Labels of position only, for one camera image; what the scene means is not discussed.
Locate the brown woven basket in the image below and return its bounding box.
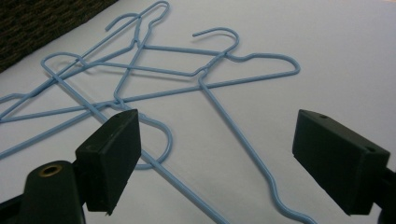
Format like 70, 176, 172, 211
0, 0, 120, 74

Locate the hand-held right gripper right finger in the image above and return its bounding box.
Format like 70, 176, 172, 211
291, 108, 391, 217

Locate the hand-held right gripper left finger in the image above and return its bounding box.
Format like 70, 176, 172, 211
75, 108, 143, 217

